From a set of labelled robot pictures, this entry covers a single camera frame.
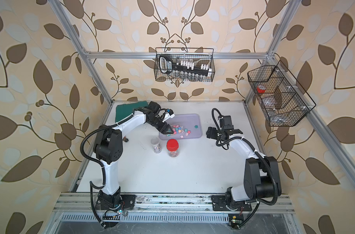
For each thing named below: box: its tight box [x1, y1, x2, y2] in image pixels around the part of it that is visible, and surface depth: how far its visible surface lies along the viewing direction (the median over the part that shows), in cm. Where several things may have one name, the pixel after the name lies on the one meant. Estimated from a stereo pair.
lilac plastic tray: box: [158, 113, 203, 140], surface depth 104 cm
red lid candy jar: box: [166, 138, 179, 158], surface depth 86 cm
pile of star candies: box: [166, 124, 198, 139], surface depth 98 cm
